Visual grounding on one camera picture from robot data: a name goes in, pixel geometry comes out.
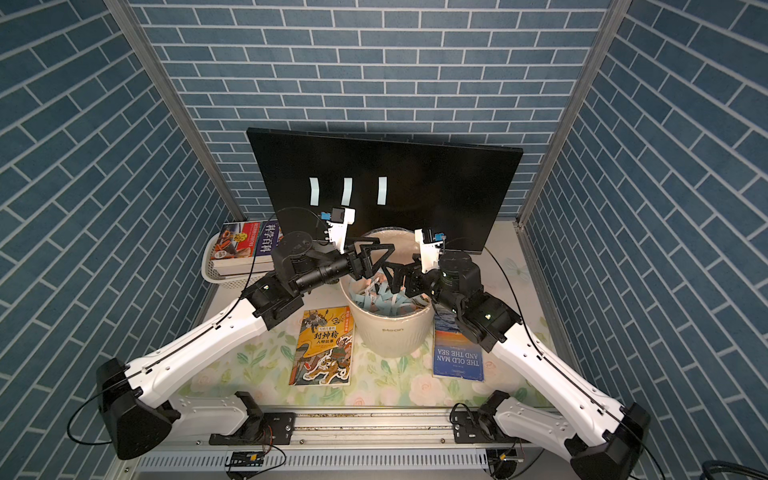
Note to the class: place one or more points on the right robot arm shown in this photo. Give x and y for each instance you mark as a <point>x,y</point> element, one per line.
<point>595,433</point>

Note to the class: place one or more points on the pale sticky note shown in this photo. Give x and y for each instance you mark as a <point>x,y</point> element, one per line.
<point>382,191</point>
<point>314,191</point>
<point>347,191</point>

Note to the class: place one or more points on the red blue encyclopedia book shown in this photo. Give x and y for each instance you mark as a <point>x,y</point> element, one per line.
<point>246,243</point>

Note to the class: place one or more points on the yellow illustrated book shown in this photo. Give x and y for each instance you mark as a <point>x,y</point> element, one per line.
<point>323,355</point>

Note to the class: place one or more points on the white lined trash bin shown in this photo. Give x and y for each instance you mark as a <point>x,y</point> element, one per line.
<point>390,337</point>

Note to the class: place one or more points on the floral table mat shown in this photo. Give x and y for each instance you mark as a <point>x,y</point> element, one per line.
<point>264,367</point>

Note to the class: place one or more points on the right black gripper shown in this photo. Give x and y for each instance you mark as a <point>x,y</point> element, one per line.
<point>406,270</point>

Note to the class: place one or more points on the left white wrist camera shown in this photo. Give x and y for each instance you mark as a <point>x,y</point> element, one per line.
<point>338,220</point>

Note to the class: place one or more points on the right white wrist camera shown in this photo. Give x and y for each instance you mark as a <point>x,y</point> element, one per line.
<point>430,247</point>

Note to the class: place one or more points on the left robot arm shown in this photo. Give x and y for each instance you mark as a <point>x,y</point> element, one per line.
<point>137,403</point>

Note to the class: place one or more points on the aluminium mounting rail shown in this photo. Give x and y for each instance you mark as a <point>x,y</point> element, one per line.
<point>314,441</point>

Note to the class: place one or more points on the black computer monitor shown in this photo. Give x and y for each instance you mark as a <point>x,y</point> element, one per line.
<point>454,189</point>

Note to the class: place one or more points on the white plastic basket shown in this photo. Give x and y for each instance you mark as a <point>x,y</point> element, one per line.
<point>222,274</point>

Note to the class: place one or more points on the pile of discarded sticky notes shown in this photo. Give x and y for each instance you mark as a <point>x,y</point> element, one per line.
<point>375,296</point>

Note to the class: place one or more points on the blue sea cover book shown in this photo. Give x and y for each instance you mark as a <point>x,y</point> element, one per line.
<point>454,355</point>

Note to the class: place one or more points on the small green circuit board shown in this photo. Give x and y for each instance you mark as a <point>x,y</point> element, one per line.
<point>245,460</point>

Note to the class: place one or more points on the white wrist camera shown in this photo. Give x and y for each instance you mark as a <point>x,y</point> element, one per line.
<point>338,220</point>
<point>430,247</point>

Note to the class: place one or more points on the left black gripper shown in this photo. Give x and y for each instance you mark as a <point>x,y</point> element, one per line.
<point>355,264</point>

